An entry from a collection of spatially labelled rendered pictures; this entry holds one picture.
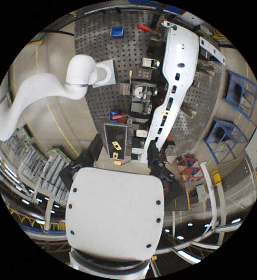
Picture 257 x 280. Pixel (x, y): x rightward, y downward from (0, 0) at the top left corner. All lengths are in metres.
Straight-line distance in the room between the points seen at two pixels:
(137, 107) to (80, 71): 0.31
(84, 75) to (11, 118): 0.33
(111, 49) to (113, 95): 0.47
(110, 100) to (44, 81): 0.71
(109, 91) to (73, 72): 0.55
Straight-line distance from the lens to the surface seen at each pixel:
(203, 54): 0.76
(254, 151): 8.25
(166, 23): 0.42
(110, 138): 0.55
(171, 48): 0.61
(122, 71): 0.85
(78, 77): 0.42
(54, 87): 0.37
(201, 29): 0.77
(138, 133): 0.59
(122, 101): 0.89
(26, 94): 0.34
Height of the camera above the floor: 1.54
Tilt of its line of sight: 46 degrees down
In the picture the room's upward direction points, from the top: 173 degrees counter-clockwise
